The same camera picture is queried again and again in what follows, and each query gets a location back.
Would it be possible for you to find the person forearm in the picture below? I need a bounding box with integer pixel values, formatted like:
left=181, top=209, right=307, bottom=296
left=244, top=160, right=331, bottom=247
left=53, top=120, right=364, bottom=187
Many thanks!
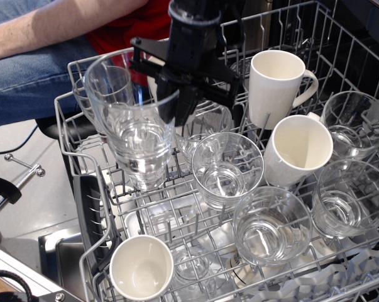
left=0, top=1, right=148, bottom=60

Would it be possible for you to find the blue jeans leg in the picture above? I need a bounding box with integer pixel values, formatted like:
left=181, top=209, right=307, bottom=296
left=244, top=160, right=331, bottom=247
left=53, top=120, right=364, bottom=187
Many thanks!
left=0, top=1, right=97, bottom=126

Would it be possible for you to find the tilted white mug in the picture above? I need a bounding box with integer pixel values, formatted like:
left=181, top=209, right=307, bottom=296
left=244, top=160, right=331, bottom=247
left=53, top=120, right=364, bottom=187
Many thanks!
left=263, top=113, right=333, bottom=187

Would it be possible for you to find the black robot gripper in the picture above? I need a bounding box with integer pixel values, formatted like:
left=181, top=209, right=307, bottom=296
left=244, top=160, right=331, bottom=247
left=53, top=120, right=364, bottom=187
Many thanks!
left=131, top=12, right=241, bottom=126

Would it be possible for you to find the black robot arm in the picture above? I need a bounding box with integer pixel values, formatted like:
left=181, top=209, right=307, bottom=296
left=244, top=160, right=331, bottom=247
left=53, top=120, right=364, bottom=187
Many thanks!
left=130, top=1, right=243, bottom=126

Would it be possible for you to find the clear glass cup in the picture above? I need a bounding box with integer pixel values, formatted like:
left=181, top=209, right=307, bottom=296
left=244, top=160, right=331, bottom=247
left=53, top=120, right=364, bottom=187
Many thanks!
left=321, top=91, right=379, bottom=160
left=192, top=132, right=264, bottom=211
left=233, top=186, right=312, bottom=266
left=88, top=50, right=175, bottom=191
left=174, top=101, right=232, bottom=171
left=311, top=160, right=379, bottom=238
left=72, top=65, right=136, bottom=136

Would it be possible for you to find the grey wire dishwasher rack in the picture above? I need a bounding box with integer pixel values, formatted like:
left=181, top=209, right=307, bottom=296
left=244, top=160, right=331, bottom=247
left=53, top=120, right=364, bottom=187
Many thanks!
left=54, top=0, right=379, bottom=302

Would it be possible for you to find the tall white mug with handle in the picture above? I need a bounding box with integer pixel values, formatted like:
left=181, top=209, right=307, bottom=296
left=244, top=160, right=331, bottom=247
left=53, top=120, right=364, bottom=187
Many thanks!
left=248, top=50, right=319, bottom=130

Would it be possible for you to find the white cup front left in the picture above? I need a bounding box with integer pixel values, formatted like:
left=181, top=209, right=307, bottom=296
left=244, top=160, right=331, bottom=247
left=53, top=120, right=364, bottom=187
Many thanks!
left=109, top=235, right=174, bottom=301

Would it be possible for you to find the small clear glass front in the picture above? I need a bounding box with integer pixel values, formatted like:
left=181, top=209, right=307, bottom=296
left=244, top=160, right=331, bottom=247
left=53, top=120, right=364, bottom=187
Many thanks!
left=173, top=247, right=211, bottom=286

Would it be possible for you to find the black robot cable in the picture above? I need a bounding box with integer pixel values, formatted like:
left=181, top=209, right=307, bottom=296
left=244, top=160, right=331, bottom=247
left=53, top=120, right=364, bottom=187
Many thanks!
left=217, top=6, right=247, bottom=50

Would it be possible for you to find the red shirt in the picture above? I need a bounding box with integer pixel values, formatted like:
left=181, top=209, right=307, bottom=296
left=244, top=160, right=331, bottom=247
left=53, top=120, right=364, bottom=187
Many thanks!
left=84, top=0, right=177, bottom=59

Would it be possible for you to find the black cable on floor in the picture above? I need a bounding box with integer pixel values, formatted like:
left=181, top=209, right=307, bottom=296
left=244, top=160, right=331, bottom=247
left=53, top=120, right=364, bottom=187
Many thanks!
left=0, top=125, right=39, bottom=155

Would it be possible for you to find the white mug behind gripper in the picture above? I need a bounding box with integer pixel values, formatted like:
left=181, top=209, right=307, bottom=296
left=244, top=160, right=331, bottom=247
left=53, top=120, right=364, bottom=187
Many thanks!
left=146, top=55, right=165, bottom=103

